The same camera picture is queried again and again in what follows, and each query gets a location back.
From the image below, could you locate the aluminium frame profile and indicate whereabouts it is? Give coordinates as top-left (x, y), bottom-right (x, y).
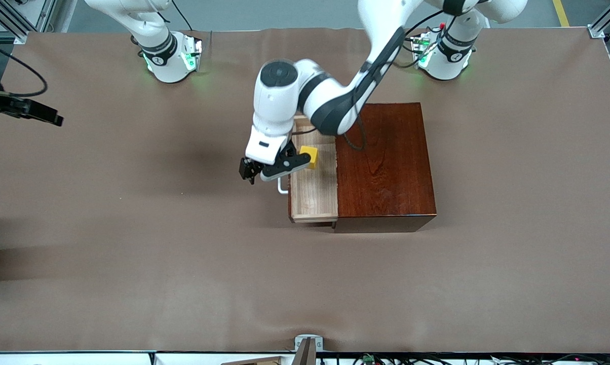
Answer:
top-left (588, 0), bottom-right (610, 40)
top-left (0, 0), bottom-right (57, 45)

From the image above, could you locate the light wooden board piece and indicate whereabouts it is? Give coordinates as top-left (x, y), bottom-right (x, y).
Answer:
top-left (223, 356), bottom-right (285, 365)

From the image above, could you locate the brown table cover sheet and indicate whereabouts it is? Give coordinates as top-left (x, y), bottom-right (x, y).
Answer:
top-left (0, 26), bottom-right (610, 354)

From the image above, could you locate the yellow block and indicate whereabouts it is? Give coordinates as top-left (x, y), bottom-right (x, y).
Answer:
top-left (299, 146), bottom-right (319, 170)

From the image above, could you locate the light wood drawer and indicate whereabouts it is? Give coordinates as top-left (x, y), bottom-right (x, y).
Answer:
top-left (288, 114), bottom-right (340, 225)

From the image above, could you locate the black right base cable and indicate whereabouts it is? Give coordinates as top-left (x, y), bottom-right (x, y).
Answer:
top-left (171, 0), bottom-right (194, 32)

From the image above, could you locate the grey metal table bracket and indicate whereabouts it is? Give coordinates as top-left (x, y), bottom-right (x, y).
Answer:
top-left (292, 335), bottom-right (325, 365)

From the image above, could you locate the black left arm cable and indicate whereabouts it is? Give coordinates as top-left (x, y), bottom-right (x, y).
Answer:
top-left (343, 9), bottom-right (445, 151)

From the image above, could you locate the white table edge rail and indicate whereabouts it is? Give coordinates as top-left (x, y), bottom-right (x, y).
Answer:
top-left (0, 350), bottom-right (610, 365)

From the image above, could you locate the dark brown wooden cabinet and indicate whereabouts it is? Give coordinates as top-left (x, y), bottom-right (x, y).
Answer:
top-left (334, 102), bottom-right (437, 234)

